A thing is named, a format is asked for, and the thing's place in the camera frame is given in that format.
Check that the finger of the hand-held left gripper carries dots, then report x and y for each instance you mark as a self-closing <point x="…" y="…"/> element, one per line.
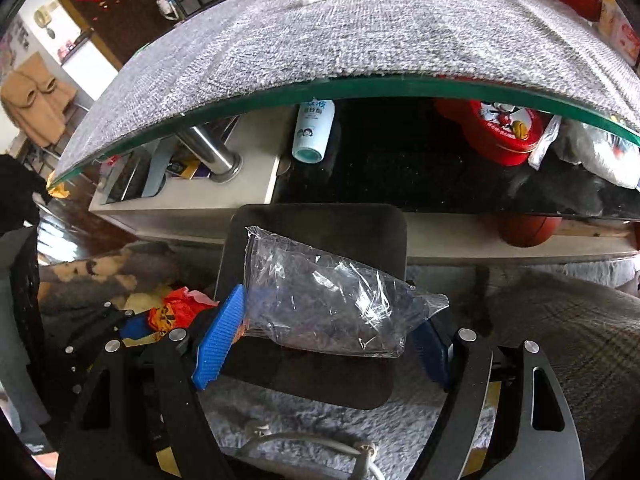
<point x="100" y="332"/>

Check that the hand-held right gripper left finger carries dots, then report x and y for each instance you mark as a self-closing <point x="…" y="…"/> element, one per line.
<point x="220" y="335"/>

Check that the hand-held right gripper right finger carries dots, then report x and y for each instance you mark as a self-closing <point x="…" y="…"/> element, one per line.
<point x="434" y="357"/>

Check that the red orange snack wrapper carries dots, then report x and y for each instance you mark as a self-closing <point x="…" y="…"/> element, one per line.
<point x="175" y="312"/>

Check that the clear plastic bag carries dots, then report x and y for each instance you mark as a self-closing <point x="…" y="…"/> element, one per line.
<point x="325" y="295"/>

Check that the black waste bin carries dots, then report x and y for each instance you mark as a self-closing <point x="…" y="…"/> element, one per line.
<point x="350" y="240"/>

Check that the grey fluffy rug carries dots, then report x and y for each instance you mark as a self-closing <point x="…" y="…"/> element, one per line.
<point x="300" y="425"/>

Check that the grey plaid blanket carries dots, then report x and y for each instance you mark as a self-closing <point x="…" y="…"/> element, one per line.
<point x="575" y="360"/>

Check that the black garment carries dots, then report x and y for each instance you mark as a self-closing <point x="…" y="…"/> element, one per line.
<point x="20" y="195"/>

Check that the yellow table corner guard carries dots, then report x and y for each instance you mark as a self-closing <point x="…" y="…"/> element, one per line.
<point x="59" y="190"/>

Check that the basketball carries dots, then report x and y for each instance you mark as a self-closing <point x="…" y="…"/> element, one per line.
<point x="527" y="230"/>

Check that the metal table leg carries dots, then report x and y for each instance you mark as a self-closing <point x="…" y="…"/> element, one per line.
<point x="210" y="152"/>

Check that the white blue lotion bottle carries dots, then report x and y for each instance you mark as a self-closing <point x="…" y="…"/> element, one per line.
<point x="312" y="130"/>

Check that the red round cartoon tin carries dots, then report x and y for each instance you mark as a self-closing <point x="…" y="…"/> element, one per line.
<point x="495" y="132"/>

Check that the brown coat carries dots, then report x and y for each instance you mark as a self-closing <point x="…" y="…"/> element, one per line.
<point x="35" y="100"/>

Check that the crumpled translucent plastic bag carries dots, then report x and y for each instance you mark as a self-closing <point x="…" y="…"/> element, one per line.
<point x="595" y="152"/>

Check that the white board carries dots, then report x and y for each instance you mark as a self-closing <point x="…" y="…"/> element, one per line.
<point x="90" y="67"/>

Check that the grey woven table mat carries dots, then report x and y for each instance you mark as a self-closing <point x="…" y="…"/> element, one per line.
<point x="350" y="45"/>

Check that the dark brown door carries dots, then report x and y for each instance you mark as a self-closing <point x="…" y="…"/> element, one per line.
<point x="145" y="15"/>

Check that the beige wall intercom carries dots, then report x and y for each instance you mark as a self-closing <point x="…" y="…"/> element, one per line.
<point x="46" y="15"/>

